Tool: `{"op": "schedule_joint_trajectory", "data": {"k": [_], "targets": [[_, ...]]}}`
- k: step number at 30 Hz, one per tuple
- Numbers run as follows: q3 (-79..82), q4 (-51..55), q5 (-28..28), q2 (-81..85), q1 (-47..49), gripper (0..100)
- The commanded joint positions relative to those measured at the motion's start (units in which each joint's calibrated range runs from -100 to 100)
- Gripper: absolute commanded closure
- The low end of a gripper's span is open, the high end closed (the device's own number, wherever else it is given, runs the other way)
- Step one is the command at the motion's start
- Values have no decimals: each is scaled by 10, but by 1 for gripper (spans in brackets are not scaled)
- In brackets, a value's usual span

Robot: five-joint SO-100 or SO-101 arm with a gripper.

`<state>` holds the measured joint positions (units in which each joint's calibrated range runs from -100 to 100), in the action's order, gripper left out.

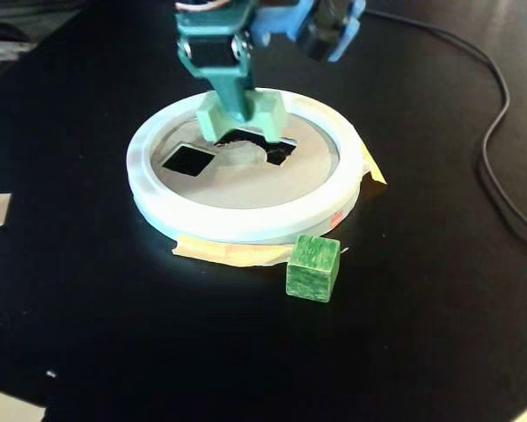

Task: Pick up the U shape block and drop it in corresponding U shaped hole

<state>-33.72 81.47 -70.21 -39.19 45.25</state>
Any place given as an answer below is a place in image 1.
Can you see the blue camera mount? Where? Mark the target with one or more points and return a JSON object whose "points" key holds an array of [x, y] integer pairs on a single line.
{"points": [[280, 22]]}

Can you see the mint green U shape block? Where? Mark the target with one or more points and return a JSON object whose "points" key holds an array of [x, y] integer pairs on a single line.
{"points": [[272, 116]]}

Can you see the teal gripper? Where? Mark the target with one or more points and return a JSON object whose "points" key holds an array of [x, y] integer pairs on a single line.
{"points": [[213, 55]]}

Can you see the wide tan masking tape strip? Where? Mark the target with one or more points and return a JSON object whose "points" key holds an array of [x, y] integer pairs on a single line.
{"points": [[210, 252]]}

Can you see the small tan masking tape piece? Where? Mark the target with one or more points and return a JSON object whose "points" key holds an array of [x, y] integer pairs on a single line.
{"points": [[375, 173]]}

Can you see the green wooden cube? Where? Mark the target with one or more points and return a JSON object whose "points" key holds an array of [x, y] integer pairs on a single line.
{"points": [[311, 277]]}

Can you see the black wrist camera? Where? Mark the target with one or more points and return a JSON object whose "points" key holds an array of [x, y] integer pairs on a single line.
{"points": [[320, 35]]}

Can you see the white round shape sorter lid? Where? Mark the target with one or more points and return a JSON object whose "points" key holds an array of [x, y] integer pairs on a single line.
{"points": [[245, 193]]}

